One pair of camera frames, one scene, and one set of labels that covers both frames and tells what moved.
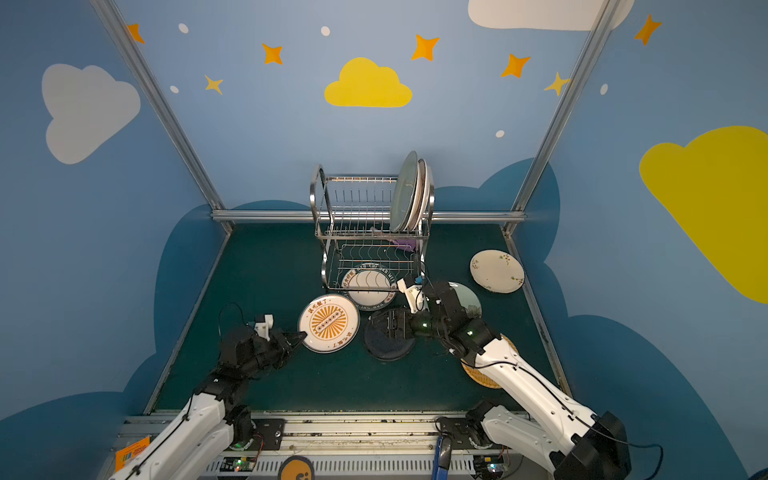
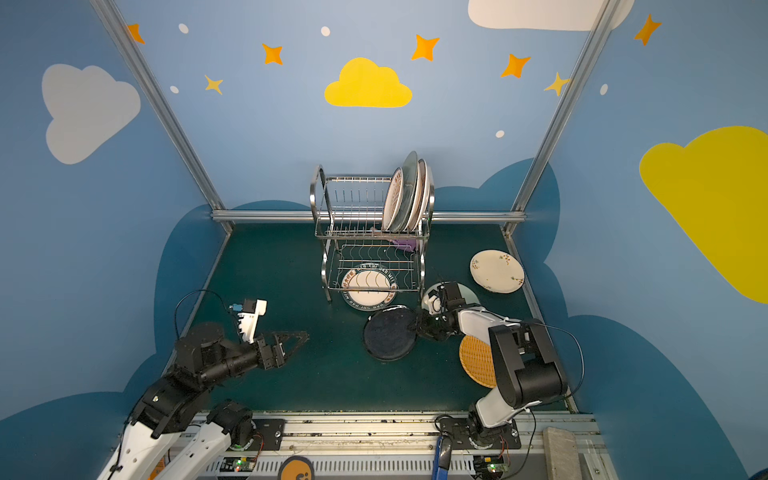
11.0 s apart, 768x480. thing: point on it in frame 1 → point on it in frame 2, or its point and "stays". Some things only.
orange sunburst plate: [330, 321] → [393, 199]
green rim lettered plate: [371, 275] stays
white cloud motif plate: [422, 195] stays
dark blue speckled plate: [383, 348] stays
